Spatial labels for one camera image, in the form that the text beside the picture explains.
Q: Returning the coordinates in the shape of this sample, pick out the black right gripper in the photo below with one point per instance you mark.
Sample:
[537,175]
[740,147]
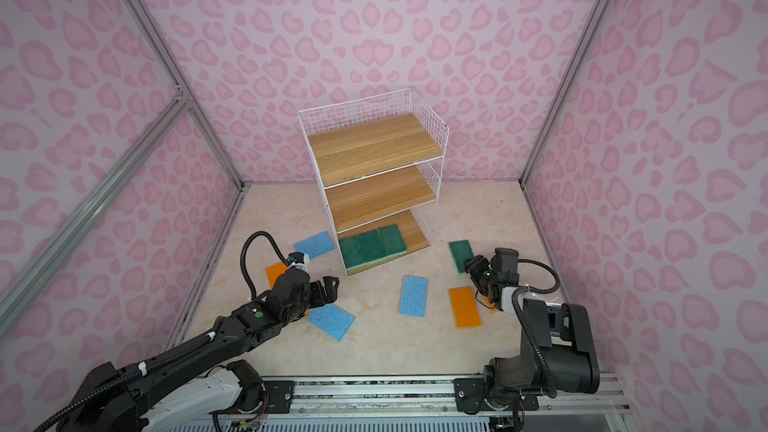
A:
[478,265]

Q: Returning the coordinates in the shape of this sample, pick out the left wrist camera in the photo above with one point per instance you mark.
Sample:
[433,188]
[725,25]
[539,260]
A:
[298,260]

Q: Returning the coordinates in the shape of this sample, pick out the green sponge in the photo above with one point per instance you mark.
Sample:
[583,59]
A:
[461,252]
[352,252]
[372,247]
[392,241]

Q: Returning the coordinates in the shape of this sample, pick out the blue sponge near shelf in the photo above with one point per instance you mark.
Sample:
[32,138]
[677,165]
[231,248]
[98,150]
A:
[316,245]

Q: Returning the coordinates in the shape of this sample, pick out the blue sponge lower left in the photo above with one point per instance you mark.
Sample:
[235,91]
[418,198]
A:
[332,320]

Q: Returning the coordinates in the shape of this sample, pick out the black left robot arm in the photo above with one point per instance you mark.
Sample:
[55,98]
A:
[113,398]

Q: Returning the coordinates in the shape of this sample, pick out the blue sponge centre right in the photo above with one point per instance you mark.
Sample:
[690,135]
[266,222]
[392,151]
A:
[413,296]

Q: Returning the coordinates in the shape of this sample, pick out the white wire wooden shelf rack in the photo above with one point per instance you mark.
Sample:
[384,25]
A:
[378,163]

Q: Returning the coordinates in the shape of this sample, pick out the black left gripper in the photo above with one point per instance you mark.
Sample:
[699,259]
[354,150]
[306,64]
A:
[331,289]

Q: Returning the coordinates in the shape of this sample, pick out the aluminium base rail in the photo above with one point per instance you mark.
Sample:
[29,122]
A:
[384,403]

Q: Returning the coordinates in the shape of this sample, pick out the orange sponge upper left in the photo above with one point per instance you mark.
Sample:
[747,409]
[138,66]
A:
[273,272]

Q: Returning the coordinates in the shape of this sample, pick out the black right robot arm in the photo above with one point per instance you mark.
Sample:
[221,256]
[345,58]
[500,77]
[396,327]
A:
[557,350]

